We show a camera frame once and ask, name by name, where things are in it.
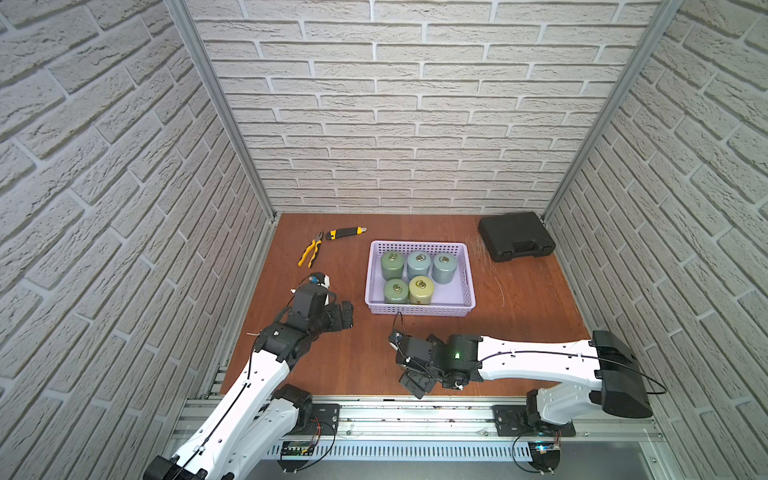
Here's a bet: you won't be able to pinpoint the yellow-green tea canister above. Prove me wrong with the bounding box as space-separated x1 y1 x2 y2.
408 275 435 305

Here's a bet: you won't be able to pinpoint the green tea canister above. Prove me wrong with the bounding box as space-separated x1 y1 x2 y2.
380 250 405 281
384 278 409 304

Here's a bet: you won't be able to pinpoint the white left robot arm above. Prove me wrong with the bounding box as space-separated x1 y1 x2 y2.
143 283 354 479

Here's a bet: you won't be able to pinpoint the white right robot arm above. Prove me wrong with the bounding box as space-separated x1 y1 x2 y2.
389 330 653 429

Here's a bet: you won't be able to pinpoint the lavender perforated plastic basket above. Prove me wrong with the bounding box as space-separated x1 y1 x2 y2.
365 240 476 317

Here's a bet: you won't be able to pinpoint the blue tea canister back right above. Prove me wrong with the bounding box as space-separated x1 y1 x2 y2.
432 252 458 285

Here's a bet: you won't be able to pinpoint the blue tea canister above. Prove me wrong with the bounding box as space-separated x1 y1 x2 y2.
406 250 432 280
432 252 458 285

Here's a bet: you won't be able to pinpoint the blue tea canister back middle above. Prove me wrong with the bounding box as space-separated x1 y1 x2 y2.
406 250 432 280

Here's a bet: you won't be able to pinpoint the yellow black pliers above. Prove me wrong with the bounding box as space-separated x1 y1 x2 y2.
297 231 324 268

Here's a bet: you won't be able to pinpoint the yellow black utility knife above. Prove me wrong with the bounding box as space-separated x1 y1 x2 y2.
326 227 367 241

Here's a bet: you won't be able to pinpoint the left controller board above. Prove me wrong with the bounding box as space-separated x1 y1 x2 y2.
277 441 316 472

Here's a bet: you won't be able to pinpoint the controller board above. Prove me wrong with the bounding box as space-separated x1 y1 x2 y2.
528 443 561 474
277 441 316 472

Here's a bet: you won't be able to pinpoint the right controller board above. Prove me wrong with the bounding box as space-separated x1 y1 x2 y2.
528 443 561 474

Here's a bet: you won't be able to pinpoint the black plastic tool case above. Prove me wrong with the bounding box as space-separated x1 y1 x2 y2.
478 212 556 263

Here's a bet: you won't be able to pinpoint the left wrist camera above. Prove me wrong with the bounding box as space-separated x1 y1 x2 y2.
308 272 330 289

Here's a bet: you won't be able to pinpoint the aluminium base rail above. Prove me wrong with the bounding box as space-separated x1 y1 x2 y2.
161 394 667 463

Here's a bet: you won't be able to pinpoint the aluminium corner frame post left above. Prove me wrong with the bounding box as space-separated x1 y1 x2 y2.
166 0 277 223

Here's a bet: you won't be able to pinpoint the aluminium corner frame post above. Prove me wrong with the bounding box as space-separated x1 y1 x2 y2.
166 0 277 223
541 0 684 225

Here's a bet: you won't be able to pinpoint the aluminium corner frame post right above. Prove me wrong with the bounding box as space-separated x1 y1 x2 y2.
541 0 684 225

